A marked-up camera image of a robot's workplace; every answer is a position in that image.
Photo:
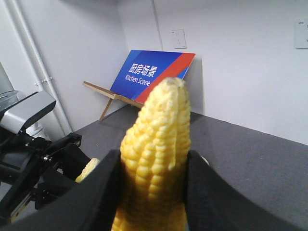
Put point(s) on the silver head camera unit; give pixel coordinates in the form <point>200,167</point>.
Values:
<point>19,112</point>

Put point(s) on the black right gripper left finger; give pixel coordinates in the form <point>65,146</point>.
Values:
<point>89,206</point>

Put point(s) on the yellow corn cob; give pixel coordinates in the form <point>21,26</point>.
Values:
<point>90,166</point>
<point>154,155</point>

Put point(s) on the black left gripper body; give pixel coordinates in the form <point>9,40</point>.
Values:
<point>37,169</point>

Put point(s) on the white wall pipe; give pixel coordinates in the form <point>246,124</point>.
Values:
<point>42,78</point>

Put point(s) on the white wall socket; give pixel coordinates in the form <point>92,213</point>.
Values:
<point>178,39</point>

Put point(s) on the blue red kitchen scene sign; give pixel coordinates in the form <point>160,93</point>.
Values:
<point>143,70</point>

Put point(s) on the wooden dish rack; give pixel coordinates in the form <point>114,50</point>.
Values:
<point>112,97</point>

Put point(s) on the white wall switch panel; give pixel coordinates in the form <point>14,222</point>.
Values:
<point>301,34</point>

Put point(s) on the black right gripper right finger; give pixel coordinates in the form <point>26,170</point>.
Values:
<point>212,204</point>

